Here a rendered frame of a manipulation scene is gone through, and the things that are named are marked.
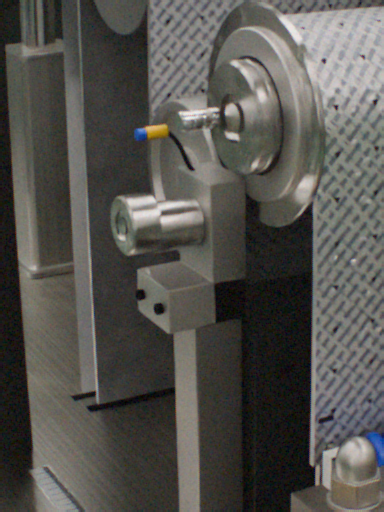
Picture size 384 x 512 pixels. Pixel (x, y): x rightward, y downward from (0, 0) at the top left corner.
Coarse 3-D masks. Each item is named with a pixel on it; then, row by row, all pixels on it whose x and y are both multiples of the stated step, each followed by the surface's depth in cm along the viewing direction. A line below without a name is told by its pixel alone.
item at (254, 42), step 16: (240, 32) 86; (256, 32) 84; (224, 48) 88; (240, 48) 86; (256, 48) 84; (272, 48) 82; (272, 64) 83; (288, 64) 82; (288, 80) 81; (288, 96) 82; (288, 112) 82; (304, 112) 81; (288, 128) 82; (304, 128) 82; (288, 144) 83; (304, 144) 82; (288, 160) 83; (240, 176) 89; (256, 176) 87; (272, 176) 85; (288, 176) 84; (256, 192) 88; (272, 192) 86; (288, 192) 85
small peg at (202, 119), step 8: (184, 112) 86; (192, 112) 86; (200, 112) 87; (208, 112) 87; (216, 112) 87; (176, 120) 87; (184, 120) 86; (192, 120) 86; (200, 120) 86; (208, 120) 87; (216, 120) 87; (184, 128) 86; (192, 128) 86; (200, 128) 87; (208, 128) 87
